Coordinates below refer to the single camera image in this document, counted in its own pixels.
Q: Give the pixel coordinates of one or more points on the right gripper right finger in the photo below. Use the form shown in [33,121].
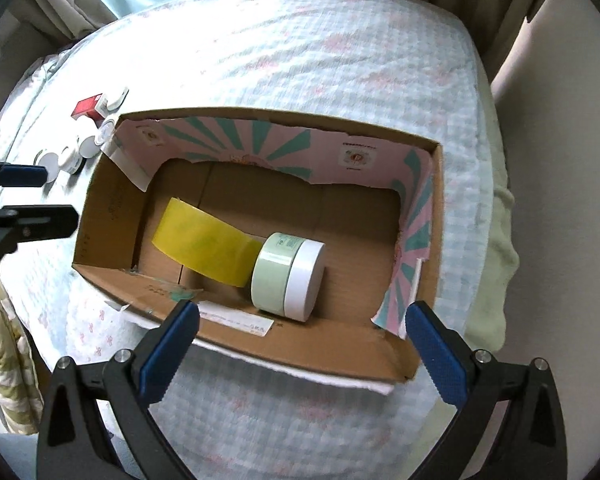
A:
[531,442]

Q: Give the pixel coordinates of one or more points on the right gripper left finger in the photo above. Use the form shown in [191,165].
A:
[73,442]

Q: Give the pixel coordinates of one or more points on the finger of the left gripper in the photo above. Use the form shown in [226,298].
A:
[20,224]
[22,176]

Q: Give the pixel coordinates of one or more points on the red carton box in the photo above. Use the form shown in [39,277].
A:
[93,107]

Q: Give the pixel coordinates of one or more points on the white earbuds case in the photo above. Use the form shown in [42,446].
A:
[114,98]

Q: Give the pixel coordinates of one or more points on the small white round jar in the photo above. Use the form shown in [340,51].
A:
[49,160]

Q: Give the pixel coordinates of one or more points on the green label white bottle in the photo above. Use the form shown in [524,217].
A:
[87,146]

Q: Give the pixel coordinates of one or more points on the large white pill bottle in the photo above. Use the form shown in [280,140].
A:
[105,131]

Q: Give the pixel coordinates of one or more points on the yellow striped blanket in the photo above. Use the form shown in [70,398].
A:
[21,400]

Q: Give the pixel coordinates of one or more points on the green blanket under quilt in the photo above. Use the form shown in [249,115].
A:
[486,324]

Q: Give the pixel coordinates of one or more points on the yellow tape roll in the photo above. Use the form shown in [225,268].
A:
[205,244]

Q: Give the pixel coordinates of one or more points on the pale green white jar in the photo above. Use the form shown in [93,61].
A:
[287,276]

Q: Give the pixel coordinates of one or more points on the cardboard box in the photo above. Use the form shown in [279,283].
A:
[370,194]

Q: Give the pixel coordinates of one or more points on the checkered quilt bedspread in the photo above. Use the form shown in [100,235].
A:
[400,64]

